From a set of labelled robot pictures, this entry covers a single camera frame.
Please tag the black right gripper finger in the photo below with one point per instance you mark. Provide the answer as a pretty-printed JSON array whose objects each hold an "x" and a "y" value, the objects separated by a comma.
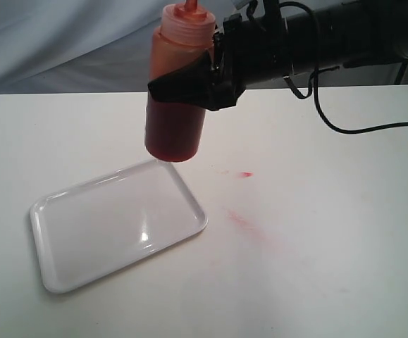
[{"x": 191, "y": 84}]

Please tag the red sauce squeeze bottle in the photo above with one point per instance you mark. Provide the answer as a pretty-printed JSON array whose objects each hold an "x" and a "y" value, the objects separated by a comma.
[{"x": 173, "y": 123}]

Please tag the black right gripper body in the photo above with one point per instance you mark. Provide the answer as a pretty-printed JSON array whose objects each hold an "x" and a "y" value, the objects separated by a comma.
[{"x": 246, "y": 52}]

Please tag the black tripod stand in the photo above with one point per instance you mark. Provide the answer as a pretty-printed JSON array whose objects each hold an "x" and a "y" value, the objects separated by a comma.
[{"x": 400, "y": 78}]

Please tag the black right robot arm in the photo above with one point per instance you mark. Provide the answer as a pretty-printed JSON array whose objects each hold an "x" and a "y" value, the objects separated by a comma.
[{"x": 351, "y": 34}]

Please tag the grey backdrop cloth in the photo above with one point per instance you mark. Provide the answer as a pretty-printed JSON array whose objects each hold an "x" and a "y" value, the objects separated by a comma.
[{"x": 51, "y": 47}]

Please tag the white rectangular plastic tray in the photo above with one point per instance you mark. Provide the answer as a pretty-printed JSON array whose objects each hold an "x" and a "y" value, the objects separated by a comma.
[{"x": 93, "y": 229}]

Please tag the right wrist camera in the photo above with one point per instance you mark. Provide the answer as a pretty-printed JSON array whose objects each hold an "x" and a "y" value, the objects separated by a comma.
[{"x": 249, "y": 5}]

